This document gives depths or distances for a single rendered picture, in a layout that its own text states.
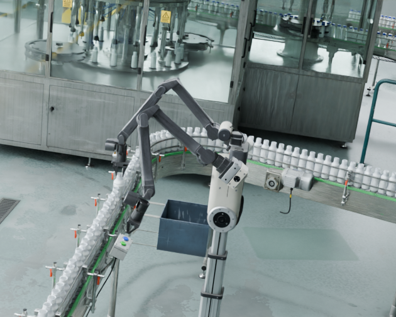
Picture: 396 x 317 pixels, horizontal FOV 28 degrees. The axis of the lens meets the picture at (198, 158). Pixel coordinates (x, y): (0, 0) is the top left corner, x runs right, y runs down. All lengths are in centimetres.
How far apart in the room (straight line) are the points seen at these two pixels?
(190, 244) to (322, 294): 169
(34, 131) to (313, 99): 339
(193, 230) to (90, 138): 326
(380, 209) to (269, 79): 408
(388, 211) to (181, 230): 158
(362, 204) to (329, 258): 127
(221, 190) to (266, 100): 531
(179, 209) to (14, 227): 204
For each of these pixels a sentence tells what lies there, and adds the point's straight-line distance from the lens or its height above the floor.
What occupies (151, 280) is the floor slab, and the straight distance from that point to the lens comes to 611.
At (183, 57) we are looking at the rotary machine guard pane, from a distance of 757.
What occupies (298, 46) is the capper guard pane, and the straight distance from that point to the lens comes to 940.
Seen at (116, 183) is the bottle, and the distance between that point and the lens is 471.
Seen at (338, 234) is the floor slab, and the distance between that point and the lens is 738.
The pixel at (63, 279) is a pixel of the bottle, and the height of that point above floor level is 115.
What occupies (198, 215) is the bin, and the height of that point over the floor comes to 87.
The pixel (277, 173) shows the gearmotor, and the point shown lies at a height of 99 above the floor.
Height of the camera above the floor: 298
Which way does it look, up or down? 20 degrees down
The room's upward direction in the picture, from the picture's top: 7 degrees clockwise
